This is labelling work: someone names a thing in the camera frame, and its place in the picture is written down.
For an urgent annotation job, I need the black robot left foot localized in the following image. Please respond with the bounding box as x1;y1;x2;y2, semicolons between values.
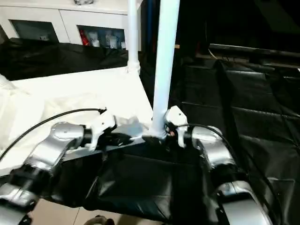
88;215;116;225

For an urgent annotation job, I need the white plastic table top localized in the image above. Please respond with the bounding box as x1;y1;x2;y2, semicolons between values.
0;66;162;176

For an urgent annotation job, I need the large black furniture piece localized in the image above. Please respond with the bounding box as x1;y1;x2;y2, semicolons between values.
176;0;300;59

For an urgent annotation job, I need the black mat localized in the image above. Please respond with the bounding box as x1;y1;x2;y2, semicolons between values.
0;37;300;223

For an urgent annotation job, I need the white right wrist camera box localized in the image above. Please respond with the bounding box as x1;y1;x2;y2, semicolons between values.
164;105;189;148

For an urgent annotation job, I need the white cabinet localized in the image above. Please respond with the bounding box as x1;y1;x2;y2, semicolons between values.
0;0;143;50

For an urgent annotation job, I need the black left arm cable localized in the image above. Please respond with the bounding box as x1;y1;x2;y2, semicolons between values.
0;107;107;162

